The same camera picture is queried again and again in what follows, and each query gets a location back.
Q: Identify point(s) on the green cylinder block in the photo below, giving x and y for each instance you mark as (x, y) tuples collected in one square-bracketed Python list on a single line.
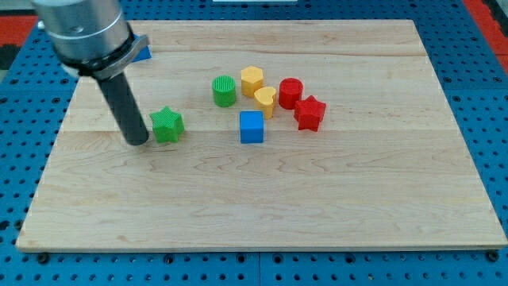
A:
[(224, 91)]

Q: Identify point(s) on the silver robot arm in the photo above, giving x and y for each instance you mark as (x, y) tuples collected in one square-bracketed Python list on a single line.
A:
[(92, 38)]

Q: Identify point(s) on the red star block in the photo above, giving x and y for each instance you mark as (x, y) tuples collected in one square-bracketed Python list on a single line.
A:
[(309, 113)]

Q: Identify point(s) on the wooden board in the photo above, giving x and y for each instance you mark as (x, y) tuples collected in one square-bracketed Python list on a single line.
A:
[(387, 170)]

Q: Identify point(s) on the green star block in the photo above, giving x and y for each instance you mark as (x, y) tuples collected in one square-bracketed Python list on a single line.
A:
[(167, 125)]

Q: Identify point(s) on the yellow heart block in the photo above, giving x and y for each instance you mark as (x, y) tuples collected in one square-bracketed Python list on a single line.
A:
[(264, 100)]

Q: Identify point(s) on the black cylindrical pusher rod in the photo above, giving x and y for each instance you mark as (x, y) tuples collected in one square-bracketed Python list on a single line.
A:
[(124, 108)]

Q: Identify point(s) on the yellow hexagon block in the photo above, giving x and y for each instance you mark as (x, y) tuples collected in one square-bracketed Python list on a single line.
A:
[(252, 79)]

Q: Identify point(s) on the red cylinder block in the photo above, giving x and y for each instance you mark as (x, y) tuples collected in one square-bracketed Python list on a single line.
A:
[(290, 91)]

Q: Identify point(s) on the blue triangle block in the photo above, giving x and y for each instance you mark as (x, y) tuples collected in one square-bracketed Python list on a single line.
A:
[(142, 53)]

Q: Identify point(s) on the blue cube block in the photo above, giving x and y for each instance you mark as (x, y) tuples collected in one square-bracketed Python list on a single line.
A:
[(251, 126)]

